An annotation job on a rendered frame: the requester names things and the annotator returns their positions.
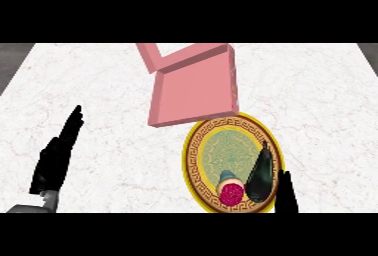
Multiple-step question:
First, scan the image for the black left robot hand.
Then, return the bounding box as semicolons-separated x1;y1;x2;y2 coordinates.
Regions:
28;104;85;196

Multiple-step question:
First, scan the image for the yellow patterned plate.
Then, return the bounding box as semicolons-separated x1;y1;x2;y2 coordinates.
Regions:
181;112;286;214

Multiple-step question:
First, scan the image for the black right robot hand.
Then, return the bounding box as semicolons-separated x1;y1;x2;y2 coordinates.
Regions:
273;169;299;214

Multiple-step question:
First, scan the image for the pink cardboard box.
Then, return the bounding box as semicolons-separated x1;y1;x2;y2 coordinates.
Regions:
135;43;240;128

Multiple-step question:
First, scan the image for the dark green eggplant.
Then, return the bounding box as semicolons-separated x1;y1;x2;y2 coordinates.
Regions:
243;140;276;204

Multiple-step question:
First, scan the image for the pink frosted cupcake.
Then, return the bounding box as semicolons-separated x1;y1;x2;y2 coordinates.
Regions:
215;169;246;207

